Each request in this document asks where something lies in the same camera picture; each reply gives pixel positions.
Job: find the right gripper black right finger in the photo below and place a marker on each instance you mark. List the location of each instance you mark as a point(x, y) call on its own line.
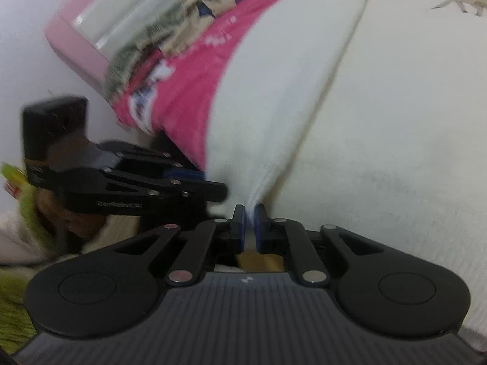
point(380, 288)

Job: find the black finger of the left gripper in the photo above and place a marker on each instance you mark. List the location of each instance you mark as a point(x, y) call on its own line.
point(137, 164)
point(159, 193)

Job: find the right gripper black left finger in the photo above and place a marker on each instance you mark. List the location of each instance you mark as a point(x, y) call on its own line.
point(107, 291)

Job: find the white fleece garment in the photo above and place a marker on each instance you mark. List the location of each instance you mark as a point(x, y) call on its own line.
point(369, 115)

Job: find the patterned clothes pile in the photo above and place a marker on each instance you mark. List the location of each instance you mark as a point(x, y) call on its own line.
point(172, 31)

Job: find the pink floral bed sheet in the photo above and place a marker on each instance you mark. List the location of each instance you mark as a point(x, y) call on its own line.
point(173, 95)

